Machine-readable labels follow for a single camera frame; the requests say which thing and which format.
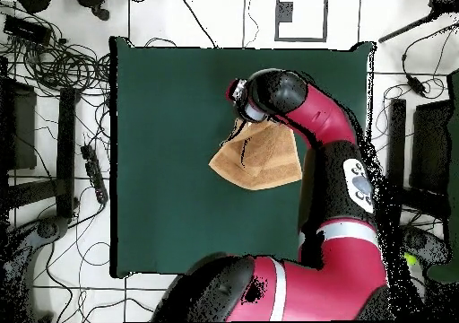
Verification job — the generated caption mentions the black chair base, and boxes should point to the black chair base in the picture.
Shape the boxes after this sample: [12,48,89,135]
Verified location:
[15,0,110,14]

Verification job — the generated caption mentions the black power strip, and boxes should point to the black power strip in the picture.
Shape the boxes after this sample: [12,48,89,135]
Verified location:
[80,144,109,205]

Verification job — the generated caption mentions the dark green table cloth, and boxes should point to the dark green table cloth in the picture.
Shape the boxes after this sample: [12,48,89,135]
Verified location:
[108,35,376,279]

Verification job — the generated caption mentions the small black cable adapter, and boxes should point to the small black cable adapter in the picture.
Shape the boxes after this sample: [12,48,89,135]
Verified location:
[406,74,428,96]

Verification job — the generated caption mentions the tan terry towel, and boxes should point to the tan terry towel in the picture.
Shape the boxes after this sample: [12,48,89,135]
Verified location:
[208,118,303,191]

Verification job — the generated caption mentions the black power brick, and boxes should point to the black power brick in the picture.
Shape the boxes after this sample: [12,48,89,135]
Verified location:
[3,14,53,46]

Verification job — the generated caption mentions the grey square frame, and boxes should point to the grey square frame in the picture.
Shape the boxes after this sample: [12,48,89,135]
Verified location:
[274,0,328,43]

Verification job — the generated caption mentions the black flat panel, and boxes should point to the black flat panel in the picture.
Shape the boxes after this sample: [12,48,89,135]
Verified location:
[410,100,454,195]
[0,57,38,171]

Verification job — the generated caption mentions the black stand rod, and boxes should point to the black stand rod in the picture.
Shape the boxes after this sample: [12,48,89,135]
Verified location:
[377,0,459,44]

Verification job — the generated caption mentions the tangled black cables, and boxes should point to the tangled black cables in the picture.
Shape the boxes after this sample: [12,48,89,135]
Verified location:
[0,0,111,100]

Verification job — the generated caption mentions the black flat stand bar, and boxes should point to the black flat stand bar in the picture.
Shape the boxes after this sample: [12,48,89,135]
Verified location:
[385,98,407,195]
[56,87,78,220]

